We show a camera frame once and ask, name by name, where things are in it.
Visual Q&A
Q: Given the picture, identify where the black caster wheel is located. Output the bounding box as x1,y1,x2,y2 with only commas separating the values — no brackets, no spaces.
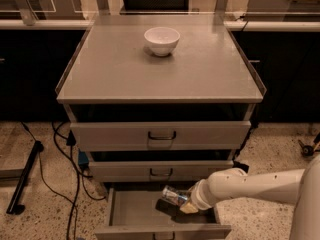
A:
298,133,320,157

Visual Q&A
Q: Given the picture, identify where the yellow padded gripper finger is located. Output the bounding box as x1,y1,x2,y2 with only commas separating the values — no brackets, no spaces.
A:
180,201,198,214

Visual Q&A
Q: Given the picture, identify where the black floor cable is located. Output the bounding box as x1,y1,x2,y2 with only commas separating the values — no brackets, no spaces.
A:
21,121,107,240

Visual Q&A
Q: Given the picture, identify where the grey drawer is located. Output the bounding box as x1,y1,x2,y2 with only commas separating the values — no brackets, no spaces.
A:
89,160,233,182
71,121,251,152
95,186,231,240

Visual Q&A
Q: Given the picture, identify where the grey bottom drawer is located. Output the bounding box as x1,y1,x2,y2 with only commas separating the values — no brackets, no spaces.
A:
95,186,231,240

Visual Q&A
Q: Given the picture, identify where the grey top drawer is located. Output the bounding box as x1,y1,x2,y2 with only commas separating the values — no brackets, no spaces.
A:
71,121,251,152

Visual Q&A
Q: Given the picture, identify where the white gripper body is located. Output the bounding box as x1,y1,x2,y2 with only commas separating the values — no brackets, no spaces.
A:
190,179,214,210

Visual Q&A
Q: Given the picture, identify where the white ceramic bowl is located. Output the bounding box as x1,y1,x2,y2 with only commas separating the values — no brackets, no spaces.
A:
144,27,180,57

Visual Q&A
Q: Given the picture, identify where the grey middle drawer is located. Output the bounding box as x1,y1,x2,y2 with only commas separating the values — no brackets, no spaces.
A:
89,160,233,182

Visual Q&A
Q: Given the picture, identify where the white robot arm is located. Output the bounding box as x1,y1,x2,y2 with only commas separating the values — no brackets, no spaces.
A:
180,156,320,240

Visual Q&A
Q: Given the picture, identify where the black power plug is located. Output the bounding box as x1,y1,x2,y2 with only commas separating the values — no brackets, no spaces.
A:
233,161,249,173

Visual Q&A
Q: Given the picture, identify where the grey drawer cabinet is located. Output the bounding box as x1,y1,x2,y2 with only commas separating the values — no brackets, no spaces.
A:
55,14,268,192

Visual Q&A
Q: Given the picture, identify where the blue box behind cabinet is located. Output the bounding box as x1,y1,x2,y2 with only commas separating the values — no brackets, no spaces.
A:
78,151,89,168

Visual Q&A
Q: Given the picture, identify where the black metal stand leg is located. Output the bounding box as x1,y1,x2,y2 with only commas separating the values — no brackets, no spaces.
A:
6,141,44,215

